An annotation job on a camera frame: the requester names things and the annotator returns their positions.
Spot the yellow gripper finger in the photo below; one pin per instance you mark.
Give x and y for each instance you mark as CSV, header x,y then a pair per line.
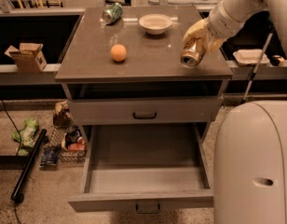
x,y
214,43
197,32

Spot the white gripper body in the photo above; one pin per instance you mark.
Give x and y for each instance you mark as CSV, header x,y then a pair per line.
x,y
218,22

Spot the crushed orange soda can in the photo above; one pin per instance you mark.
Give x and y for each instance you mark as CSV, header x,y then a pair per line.
x,y
192,54

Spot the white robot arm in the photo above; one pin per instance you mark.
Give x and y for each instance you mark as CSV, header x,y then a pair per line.
x,y
242,10

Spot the grey drawer cabinet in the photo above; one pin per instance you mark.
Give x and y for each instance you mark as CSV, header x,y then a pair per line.
x,y
152,68

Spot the green soda can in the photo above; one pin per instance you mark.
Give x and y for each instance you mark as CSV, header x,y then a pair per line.
x,y
112,13

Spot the closed grey upper drawer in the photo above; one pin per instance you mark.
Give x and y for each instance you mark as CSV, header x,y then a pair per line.
x,y
136,111

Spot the open grey lower drawer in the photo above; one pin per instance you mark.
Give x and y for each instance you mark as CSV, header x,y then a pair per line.
x,y
146,168

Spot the white foam food tray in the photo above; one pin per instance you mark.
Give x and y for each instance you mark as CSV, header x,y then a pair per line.
x,y
246,57

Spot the white ceramic bowl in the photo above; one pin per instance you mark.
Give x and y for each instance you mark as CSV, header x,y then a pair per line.
x,y
155,24

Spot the reacher grabber tool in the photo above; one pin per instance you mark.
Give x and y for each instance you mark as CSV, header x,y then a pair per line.
x,y
254,72

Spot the small yellow black object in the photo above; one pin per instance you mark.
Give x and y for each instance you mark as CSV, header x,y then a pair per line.
x,y
277,60

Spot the orange ball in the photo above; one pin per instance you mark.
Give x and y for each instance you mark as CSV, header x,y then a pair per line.
x,y
118,53

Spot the brown snack bag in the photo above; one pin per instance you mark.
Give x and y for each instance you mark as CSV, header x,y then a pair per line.
x,y
62,117

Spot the red snack packet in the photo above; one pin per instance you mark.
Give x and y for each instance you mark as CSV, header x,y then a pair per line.
x,y
77,147

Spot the small cardboard box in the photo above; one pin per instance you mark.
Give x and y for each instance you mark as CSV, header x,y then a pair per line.
x,y
29,57

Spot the blue snack bag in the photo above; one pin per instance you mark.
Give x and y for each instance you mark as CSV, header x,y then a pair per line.
x,y
49,157

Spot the green chip bag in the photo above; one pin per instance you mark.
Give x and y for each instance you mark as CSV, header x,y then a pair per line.
x,y
25,136

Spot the black pole on floor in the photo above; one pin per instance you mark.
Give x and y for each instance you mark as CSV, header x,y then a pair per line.
x,y
17,195

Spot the wire mesh basket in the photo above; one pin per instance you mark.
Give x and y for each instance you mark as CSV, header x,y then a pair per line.
x,y
62,139

